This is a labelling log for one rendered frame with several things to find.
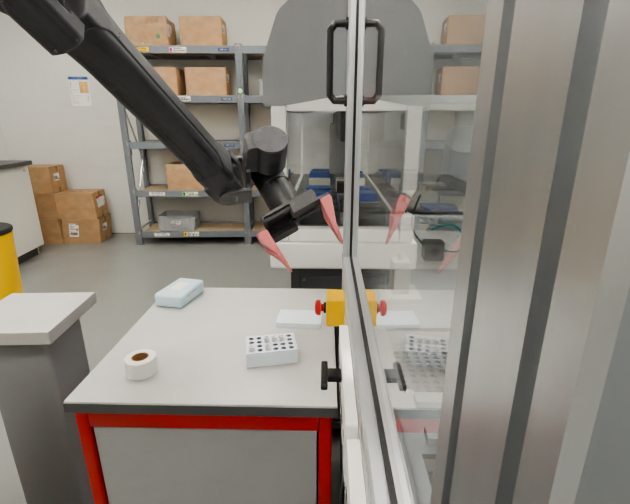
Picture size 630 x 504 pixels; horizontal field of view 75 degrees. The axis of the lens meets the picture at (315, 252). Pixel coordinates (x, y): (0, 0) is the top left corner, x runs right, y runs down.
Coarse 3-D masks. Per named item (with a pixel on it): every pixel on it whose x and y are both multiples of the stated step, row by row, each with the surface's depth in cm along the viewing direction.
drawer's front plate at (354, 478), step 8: (352, 440) 54; (352, 448) 53; (360, 448) 53; (352, 456) 51; (360, 456) 51; (352, 464) 50; (360, 464) 50; (352, 472) 49; (360, 472) 49; (352, 480) 48; (360, 480) 48; (352, 488) 47; (360, 488) 47; (352, 496) 46; (360, 496) 46
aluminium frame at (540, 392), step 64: (512, 0) 11; (576, 0) 8; (512, 64) 11; (576, 64) 8; (512, 128) 11; (576, 128) 8; (512, 192) 11; (576, 192) 8; (512, 256) 11; (576, 256) 8; (512, 320) 11; (576, 320) 8; (448, 384) 16; (512, 384) 11; (576, 384) 8; (384, 448) 44; (448, 448) 16; (512, 448) 11; (576, 448) 8
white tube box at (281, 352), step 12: (252, 336) 105; (264, 336) 105; (288, 336) 107; (264, 348) 100; (276, 348) 101; (288, 348) 100; (252, 360) 98; (264, 360) 99; (276, 360) 99; (288, 360) 100
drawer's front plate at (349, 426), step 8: (344, 328) 83; (344, 336) 80; (344, 344) 77; (344, 352) 74; (344, 360) 72; (344, 368) 70; (344, 376) 67; (352, 376) 67; (344, 384) 65; (352, 384) 65; (344, 392) 63; (352, 392) 63; (344, 400) 62; (352, 400) 62; (344, 408) 61; (352, 408) 60; (344, 416) 60; (352, 416) 58; (344, 424) 60; (352, 424) 57; (344, 432) 60; (352, 432) 58; (344, 440) 60; (344, 448) 60; (344, 456) 59; (344, 464) 60; (344, 472) 60; (344, 480) 60
